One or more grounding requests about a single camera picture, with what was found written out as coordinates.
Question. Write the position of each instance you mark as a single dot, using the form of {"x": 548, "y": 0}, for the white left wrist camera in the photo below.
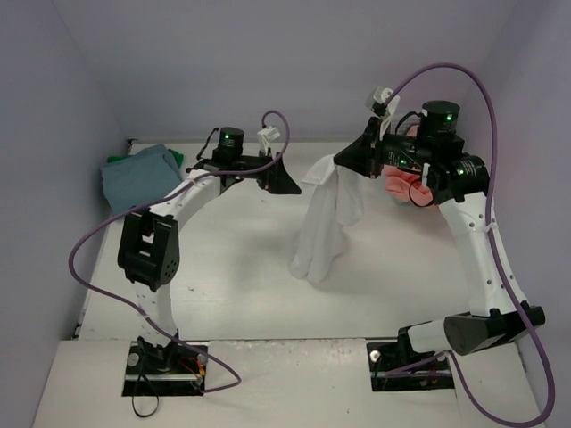
{"x": 265, "y": 137}

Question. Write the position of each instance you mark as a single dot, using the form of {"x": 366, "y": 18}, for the grey-blue t shirt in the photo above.
{"x": 147, "y": 176}

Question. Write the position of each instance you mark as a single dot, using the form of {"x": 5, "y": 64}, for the green t shirt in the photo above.
{"x": 177, "y": 156}

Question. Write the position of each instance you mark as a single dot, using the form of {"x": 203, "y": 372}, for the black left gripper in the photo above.
{"x": 273, "y": 175}

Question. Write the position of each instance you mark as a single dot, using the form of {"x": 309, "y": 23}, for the white t shirt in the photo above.
{"x": 336, "y": 203}

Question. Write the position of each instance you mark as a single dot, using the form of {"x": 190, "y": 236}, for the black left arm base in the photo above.
{"x": 146, "y": 376}

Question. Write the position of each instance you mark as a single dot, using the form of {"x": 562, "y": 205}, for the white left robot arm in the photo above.
{"x": 149, "y": 245}

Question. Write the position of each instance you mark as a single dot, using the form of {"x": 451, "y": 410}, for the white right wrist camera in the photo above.
{"x": 378, "y": 103}

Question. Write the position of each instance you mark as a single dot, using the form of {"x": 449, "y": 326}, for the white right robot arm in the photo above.
{"x": 458, "y": 183}

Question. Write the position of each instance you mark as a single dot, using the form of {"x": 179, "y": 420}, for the pink t shirt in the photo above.
{"x": 404, "y": 188}

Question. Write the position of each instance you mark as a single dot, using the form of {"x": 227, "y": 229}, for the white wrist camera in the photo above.
{"x": 265, "y": 137}
{"x": 378, "y": 103}

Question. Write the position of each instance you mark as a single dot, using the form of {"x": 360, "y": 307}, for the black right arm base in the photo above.
{"x": 395, "y": 367}

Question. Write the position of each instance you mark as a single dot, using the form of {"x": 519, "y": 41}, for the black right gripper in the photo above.
{"x": 369, "y": 149}

